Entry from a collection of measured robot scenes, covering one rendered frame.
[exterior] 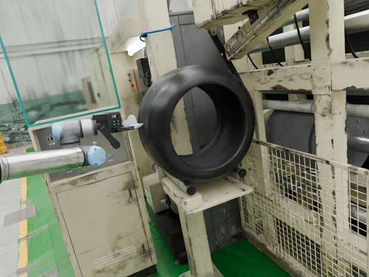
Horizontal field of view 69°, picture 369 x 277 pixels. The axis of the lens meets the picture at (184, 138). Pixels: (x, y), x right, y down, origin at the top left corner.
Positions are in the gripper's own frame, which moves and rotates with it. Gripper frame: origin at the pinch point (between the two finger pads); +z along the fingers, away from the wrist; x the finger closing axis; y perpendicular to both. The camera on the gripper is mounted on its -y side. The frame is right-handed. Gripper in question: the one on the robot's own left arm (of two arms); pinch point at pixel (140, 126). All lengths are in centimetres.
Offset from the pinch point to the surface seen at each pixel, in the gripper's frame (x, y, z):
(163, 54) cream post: 26.2, 33.0, 22.4
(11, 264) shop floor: 147, -136, -101
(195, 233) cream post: 25, -77, 33
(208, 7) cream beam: 7, 52, 41
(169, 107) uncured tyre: -11.5, 7.8, 10.5
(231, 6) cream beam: -13, 47, 41
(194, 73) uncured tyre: -10.5, 20.9, 23.1
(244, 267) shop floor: 26, -116, 70
